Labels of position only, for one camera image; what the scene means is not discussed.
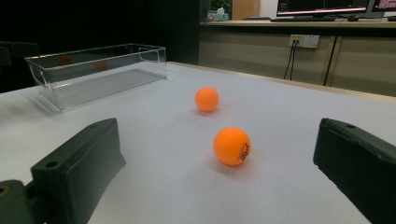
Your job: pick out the teal tissue box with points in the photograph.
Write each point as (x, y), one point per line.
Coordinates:
(219, 16)

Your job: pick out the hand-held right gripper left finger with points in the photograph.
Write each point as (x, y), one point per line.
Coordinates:
(77, 174)

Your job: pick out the green plant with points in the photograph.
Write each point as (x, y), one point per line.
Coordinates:
(219, 3)

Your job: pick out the black keyboard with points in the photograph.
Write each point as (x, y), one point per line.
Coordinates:
(302, 18)

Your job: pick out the clear plastic container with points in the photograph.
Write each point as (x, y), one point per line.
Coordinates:
(93, 87)

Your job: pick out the black computer mouse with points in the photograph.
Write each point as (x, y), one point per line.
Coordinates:
(353, 18)

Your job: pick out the brown wooden panel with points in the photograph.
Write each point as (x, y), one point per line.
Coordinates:
(246, 9)

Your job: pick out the beige wooden desk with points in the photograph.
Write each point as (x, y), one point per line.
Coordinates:
(249, 53)

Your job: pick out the white table mat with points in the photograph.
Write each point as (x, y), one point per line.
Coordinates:
(174, 186)

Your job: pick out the orange table tennis ball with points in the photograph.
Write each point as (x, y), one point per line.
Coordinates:
(232, 146)
(207, 99)

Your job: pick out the black computer monitor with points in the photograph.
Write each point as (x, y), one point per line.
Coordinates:
(323, 5)
(386, 4)

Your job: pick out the white wall socket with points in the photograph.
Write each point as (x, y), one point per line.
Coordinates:
(308, 41)

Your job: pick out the black curtain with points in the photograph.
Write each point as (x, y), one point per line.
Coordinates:
(93, 21)

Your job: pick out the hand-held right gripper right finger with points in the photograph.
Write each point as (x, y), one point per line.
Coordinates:
(361, 168)

